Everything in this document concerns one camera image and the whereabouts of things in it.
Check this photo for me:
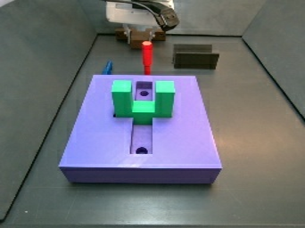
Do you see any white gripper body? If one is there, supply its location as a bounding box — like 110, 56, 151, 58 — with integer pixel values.
104, 0, 175, 29

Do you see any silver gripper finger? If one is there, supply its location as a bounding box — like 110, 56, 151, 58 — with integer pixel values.
147, 28, 155, 41
123, 24, 131, 44

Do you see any brown T-shaped block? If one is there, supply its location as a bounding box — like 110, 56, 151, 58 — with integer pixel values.
114, 28, 166, 49

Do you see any dark grey fixture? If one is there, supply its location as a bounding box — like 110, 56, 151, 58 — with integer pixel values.
173, 44, 219, 69

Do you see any red peg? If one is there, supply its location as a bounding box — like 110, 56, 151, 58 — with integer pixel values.
142, 41, 153, 75

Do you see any blue peg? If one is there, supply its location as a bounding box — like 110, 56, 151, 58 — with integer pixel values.
103, 61, 114, 75

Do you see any green U-shaped block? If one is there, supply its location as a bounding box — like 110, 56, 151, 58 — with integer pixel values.
111, 80, 175, 126

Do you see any purple base block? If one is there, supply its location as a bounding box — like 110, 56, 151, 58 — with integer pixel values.
60, 75, 222, 183

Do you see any black cable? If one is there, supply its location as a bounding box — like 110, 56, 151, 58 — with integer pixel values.
103, 0, 181, 33

